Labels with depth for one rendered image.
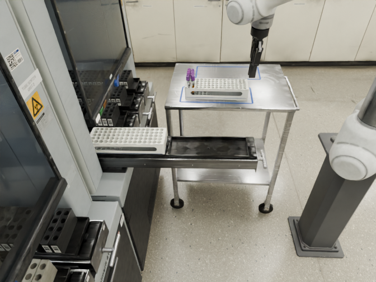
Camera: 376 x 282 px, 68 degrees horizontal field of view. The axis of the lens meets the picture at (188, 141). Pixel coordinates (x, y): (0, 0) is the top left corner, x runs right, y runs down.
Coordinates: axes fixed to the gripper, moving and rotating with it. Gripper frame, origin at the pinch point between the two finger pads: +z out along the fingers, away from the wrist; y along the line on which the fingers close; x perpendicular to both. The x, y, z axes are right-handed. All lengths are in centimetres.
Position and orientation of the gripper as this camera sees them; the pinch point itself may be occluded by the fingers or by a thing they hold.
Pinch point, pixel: (252, 69)
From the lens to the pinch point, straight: 136.7
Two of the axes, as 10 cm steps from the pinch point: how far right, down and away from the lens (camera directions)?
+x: 10.0, 0.0, 0.1
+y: 0.1, 7.0, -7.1
